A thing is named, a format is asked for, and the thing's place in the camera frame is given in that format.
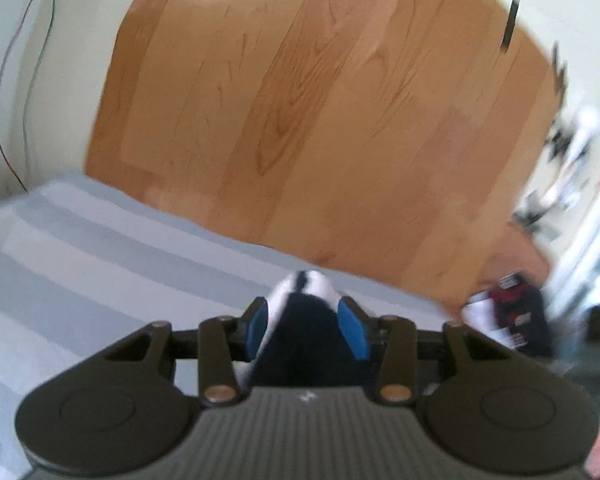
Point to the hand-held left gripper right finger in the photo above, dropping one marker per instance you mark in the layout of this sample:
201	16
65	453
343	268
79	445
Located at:
354	327

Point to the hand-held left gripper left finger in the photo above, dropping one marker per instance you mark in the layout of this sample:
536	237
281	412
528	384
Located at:
256	330

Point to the black knit sweater white stripes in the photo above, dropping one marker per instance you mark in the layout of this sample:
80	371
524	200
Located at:
305	340

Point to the white garment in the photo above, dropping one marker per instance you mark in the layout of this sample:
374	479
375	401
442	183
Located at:
482	317

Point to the black garment red print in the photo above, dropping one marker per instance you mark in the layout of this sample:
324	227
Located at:
525	315

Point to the grey striped bedsheet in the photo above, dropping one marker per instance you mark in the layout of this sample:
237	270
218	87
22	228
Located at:
80	280

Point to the wood grain board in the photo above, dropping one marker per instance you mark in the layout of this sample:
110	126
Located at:
330	115

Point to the black tape strips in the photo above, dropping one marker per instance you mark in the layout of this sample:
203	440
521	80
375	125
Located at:
509	25

